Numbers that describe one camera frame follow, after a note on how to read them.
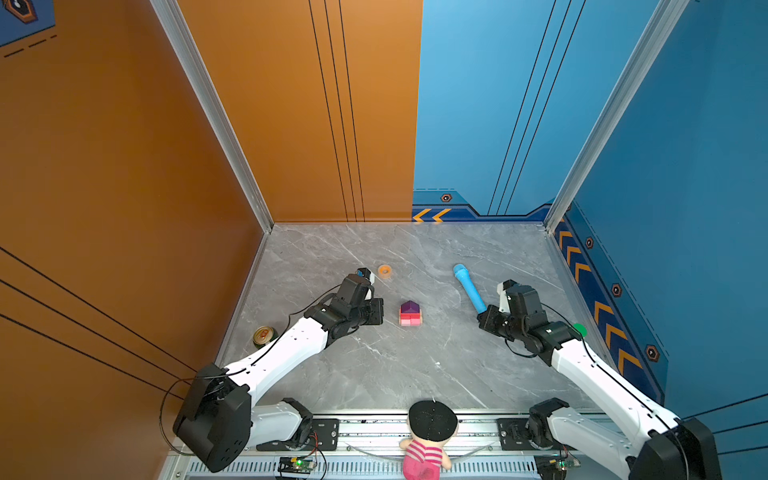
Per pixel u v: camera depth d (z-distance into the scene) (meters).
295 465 0.71
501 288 0.77
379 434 0.76
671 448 0.38
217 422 0.40
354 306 0.64
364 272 0.76
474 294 0.97
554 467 0.71
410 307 0.87
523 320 0.61
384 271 1.05
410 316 0.91
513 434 0.72
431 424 0.69
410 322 0.91
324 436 0.74
